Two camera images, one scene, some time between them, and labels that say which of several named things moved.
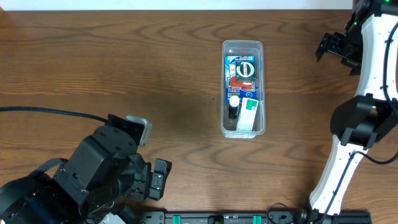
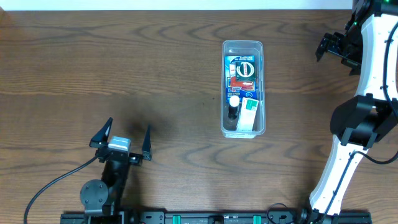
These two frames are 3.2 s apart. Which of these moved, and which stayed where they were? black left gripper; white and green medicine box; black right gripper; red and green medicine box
Moved: black left gripper
Stayed: black right gripper; white and green medicine box; red and green medicine box
